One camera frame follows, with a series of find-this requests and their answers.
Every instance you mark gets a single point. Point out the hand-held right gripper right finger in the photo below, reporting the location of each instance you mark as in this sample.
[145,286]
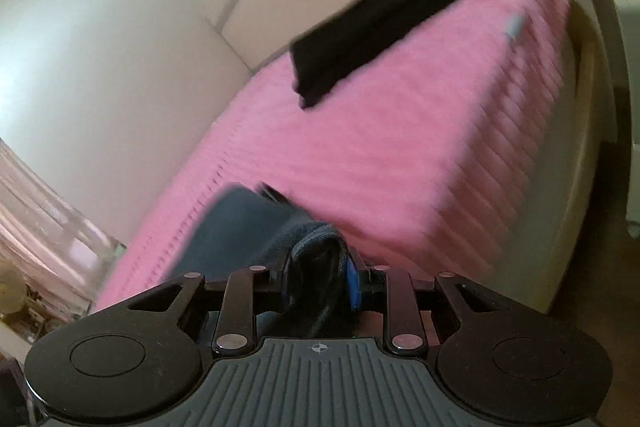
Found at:
[354,282]

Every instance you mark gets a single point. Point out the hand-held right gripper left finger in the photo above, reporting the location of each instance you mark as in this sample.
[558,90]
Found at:
[275,289]

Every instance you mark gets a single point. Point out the blue jeans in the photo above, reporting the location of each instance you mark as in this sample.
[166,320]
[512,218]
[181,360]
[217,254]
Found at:
[240,227]

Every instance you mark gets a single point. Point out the dark grey pants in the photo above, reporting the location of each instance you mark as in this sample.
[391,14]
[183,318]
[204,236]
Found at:
[370,22]

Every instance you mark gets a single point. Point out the pink ribbed blanket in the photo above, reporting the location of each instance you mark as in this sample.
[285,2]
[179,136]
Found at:
[400,157]

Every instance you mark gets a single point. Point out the pink curtain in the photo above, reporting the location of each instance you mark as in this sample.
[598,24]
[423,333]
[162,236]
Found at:
[40,217]

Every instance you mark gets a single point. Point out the beige bed frame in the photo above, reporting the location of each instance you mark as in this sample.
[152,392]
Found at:
[575,207]

